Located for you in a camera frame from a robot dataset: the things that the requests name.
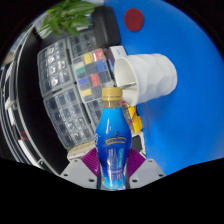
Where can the grey shelf unit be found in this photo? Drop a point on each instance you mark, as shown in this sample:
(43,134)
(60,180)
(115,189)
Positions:
(16,116)

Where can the flat round red coaster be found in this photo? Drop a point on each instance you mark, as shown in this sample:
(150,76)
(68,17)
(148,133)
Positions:
(134,20)

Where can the black rectangular device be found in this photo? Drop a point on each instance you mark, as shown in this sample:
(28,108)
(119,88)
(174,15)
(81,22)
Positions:
(137,143)

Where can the white ribbed cup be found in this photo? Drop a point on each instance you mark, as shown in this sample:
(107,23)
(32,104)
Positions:
(153,78)

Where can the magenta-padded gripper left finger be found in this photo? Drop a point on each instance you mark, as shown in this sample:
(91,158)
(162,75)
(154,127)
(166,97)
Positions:
(77,171)

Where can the black box with white label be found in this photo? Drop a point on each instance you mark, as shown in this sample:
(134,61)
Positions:
(118,55)

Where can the black flat case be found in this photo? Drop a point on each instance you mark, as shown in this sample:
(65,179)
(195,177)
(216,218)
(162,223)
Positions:
(108,26)

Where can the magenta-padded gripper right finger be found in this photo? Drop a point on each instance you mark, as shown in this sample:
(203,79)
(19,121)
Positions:
(150,171)

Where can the blue drink bottle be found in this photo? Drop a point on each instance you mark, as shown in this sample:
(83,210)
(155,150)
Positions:
(113,140)

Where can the white perforated tray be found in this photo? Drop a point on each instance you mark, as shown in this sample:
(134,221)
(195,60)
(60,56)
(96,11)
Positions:
(80,151)

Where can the yellow multimeter with leads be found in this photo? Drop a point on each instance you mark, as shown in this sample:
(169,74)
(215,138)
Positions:
(135,121)

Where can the metal stirring rod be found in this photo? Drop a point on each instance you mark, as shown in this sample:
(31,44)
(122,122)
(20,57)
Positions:
(128,85)

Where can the green potted plant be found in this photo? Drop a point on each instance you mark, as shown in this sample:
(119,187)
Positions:
(66,16)

